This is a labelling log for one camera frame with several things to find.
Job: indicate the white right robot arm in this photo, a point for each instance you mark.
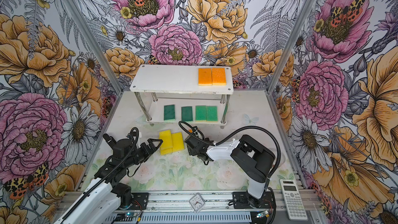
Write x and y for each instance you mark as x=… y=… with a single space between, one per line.
x=258 y=162

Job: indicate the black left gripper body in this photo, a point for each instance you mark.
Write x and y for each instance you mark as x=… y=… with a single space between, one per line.
x=138 y=156

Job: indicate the yellow sponge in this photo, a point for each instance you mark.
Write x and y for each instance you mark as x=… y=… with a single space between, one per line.
x=166 y=137
x=178 y=142
x=166 y=151

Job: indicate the yellow sponge right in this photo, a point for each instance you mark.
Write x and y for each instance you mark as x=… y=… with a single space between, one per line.
x=178 y=142

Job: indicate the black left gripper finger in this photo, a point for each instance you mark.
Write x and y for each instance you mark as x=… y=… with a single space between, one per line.
x=155 y=144
x=148 y=152

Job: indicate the dark green scouring sponge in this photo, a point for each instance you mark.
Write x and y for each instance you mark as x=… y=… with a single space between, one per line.
x=187 y=114

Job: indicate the white calculator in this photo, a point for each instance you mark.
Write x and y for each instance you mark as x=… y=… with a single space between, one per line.
x=293 y=202

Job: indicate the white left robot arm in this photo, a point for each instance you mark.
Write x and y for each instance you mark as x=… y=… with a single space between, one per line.
x=106 y=193

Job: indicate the white two-tier metal shelf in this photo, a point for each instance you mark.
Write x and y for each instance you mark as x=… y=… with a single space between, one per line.
x=158 y=85

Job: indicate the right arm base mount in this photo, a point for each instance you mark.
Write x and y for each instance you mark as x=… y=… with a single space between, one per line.
x=243 y=200

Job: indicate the yellow sponge top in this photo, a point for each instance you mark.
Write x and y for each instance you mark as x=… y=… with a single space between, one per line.
x=166 y=137

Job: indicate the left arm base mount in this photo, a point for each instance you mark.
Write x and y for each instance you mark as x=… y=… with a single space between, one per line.
x=136 y=200

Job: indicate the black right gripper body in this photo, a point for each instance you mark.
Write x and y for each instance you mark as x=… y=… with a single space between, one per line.
x=193 y=152

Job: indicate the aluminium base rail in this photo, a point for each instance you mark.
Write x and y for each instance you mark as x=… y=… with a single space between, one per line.
x=173 y=207

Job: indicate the small white clock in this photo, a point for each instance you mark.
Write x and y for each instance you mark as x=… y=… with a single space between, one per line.
x=197 y=202

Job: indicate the yellow sponge bottom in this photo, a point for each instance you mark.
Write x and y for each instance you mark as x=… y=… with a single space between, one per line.
x=166 y=151

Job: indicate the light green sponge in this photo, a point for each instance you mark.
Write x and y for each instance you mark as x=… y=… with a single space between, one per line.
x=211 y=114
x=200 y=113

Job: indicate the orange sponge front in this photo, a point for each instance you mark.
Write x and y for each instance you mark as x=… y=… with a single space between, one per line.
x=219 y=76

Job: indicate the orange sponge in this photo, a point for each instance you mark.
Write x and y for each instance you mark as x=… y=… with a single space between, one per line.
x=204 y=77
x=219 y=76

